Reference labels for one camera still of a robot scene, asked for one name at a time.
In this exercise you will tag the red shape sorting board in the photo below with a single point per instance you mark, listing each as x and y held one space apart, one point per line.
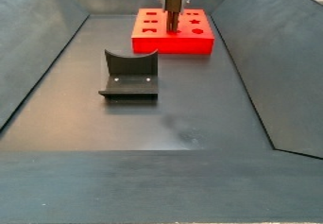
193 39

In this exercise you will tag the black curved cradle bracket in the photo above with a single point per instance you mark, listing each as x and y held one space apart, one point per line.
133 75

